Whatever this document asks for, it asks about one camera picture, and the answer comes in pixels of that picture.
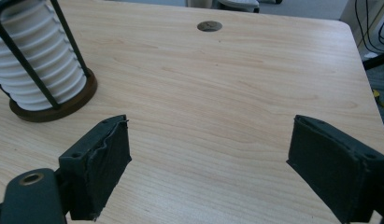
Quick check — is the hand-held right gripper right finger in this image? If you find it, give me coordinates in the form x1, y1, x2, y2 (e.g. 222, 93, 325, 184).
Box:
286, 114, 384, 224

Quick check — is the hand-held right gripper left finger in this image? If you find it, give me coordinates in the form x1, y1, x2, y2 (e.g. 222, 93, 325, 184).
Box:
58, 114, 133, 222

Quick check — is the black wire cup holder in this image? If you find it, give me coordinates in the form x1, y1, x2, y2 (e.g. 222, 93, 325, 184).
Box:
0, 0, 99, 123

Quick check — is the stack of white paper cups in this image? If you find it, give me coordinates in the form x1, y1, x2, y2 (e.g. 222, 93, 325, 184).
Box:
0, 0, 88, 112

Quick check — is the yellow and black tape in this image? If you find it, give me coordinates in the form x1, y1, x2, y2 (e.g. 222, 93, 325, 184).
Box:
372, 89, 384, 112

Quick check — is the black metal stand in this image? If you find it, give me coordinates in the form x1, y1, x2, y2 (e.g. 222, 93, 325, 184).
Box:
363, 51, 384, 71

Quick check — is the light wooden desk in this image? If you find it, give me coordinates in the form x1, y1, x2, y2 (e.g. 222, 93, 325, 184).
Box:
185, 0, 384, 52

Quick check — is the dark round table grommet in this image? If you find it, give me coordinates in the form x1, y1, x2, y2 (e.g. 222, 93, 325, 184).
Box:
196, 21, 223, 33

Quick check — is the office chair base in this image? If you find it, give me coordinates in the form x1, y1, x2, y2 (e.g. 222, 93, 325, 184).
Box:
217, 0, 262, 14

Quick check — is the black cable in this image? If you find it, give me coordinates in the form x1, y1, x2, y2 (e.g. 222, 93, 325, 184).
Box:
354, 0, 384, 54
377, 18, 384, 49

